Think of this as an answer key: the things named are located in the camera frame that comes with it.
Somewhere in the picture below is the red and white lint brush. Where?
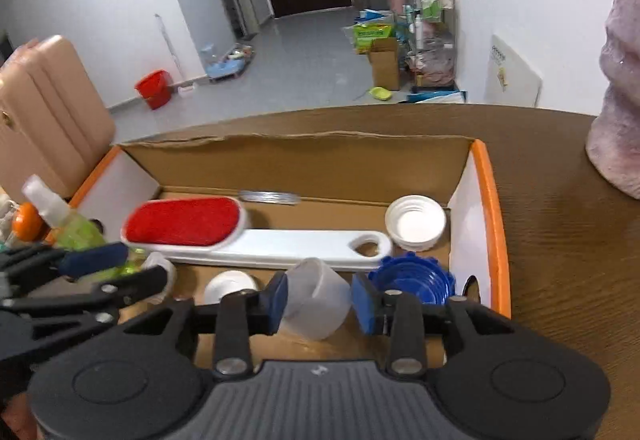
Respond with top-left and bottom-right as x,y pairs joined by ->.
120,195 -> 393,271

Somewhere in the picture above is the white board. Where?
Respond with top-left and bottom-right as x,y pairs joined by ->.
484,34 -> 542,108

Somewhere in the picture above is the orange cardboard box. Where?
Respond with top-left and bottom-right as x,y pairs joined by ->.
47,135 -> 512,366

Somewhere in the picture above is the blue plastic lid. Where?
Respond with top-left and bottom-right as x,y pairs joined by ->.
369,255 -> 457,306

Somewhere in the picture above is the red plastic bucket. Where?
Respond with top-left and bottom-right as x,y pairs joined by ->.
135,69 -> 172,110

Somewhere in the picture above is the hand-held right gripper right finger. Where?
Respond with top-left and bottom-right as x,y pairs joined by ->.
350,273 -> 516,381

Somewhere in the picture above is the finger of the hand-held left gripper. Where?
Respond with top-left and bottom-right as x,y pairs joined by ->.
0,241 -> 130,281
0,265 -> 168,311

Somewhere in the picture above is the small white screw cap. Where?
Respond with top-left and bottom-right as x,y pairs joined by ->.
204,270 -> 260,306

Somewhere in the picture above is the green spray bottle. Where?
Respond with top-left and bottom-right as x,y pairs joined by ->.
22,174 -> 146,281

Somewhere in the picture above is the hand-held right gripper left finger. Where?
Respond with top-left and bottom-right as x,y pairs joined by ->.
120,273 -> 290,381

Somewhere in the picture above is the brown cardboard carton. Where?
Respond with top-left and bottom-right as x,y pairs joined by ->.
368,38 -> 401,91

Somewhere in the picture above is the pink ribbed suitcase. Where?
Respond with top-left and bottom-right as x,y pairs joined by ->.
0,35 -> 117,198

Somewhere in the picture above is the white mop stick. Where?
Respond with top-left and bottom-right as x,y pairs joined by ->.
155,14 -> 181,86

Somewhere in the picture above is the metal rack with bottles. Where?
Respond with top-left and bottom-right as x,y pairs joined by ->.
400,0 -> 458,91

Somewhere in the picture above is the translucent plastic cup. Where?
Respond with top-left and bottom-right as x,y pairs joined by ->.
282,257 -> 352,341

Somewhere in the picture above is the white ribbed lid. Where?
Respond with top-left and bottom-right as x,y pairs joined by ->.
385,194 -> 447,252

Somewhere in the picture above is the white plastic bottle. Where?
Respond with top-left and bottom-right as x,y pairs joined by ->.
140,251 -> 178,303

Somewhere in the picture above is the blue floor tray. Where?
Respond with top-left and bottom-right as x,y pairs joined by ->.
206,45 -> 253,81

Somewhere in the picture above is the person's left hand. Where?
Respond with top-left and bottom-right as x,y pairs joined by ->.
0,392 -> 38,440

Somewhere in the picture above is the blue flat package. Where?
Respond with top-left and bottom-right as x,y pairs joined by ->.
407,90 -> 467,104

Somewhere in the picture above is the green printed bag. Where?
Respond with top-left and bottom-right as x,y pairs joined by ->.
354,23 -> 393,54

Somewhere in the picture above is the orange fruit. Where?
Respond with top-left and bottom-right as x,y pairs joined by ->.
12,203 -> 43,243

